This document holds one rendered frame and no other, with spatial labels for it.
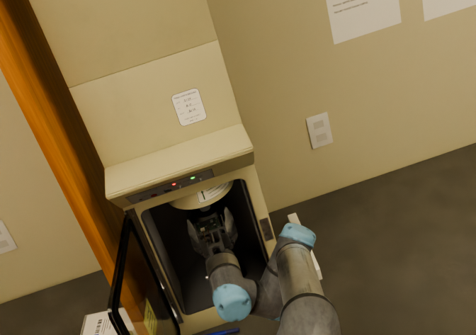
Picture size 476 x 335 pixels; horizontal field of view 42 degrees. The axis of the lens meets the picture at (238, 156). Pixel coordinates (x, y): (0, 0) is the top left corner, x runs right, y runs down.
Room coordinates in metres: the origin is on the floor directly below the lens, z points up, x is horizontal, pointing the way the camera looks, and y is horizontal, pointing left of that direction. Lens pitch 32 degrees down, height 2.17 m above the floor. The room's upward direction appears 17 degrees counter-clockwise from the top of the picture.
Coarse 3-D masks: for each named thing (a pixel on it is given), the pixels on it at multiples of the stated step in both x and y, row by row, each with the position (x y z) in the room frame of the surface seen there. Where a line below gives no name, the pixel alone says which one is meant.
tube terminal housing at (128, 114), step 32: (160, 64) 1.19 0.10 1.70; (192, 64) 1.20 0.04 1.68; (224, 64) 1.20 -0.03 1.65; (96, 96) 1.19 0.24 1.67; (128, 96) 1.19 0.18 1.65; (160, 96) 1.19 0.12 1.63; (224, 96) 1.20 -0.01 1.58; (96, 128) 1.18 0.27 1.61; (128, 128) 1.19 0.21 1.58; (160, 128) 1.19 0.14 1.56; (192, 128) 1.19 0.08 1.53; (224, 128) 1.20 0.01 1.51; (192, 192) 1.19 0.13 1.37; (256, 192) 1.20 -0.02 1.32; (192, 320) 1.19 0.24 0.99; (224, 320) 1.19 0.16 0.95
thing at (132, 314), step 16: (128, 256) 1.06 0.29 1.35; (128, 272) 1.02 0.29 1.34; (144, 272) 1.11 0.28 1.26; (112, 288) 0.93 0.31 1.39; (128, 288) 0.99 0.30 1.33; (144, 288) 1.07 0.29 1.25; (128, 304) 0.95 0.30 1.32; (144, 304) 1.03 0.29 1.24; (160, 304) 1.11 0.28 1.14; (112, 320) 0.86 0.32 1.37; (128, 320) 0.92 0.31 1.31; (144, 320) 0.99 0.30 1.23; (160, 320) 1.07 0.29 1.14
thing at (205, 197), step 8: (224, 184) 1.24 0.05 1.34; (200, 192) 1.22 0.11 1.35; (208, 192) 1.22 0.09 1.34; (216, 192) 1.22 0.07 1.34; (224, 192) 1.23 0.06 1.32; (176, 200) 1.24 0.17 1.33; (184, 200) 1.22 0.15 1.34; (192, 200) 1.21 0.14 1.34; (200, 200) 1.21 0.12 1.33; (208, 200) 1.21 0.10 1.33; (216, 200) 1.21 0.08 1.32; (184, 208) 1.22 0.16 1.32; (192, 208) 1.21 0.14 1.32
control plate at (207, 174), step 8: (192, 176) 1.11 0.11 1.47; (200, 176) 1.13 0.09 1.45; (208, 176) 1.14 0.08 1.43; (168, 184) 1.10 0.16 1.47; (176, 184) 1.12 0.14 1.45; (184, 184) 1.14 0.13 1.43; (192, 184) 1.16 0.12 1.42; (144, 192) 1.10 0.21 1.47; (152, 192) 1.12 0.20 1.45; (160, 192) 1.14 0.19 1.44; (168, 192) 1.15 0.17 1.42; (136, 200) 1.14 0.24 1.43
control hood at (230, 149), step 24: (192, 144) 1.17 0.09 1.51; (216, 144) 1.14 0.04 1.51; (240, 144) 1.11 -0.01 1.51; (120, 168) 1.16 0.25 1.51; (144, 168) 1.13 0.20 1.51; (168, 168) 1.10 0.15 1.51; (192, 168) 1.08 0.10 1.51; (216, 168) 1.11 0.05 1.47; (240, 168) 1.17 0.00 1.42; (120, 192) 1.07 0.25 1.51
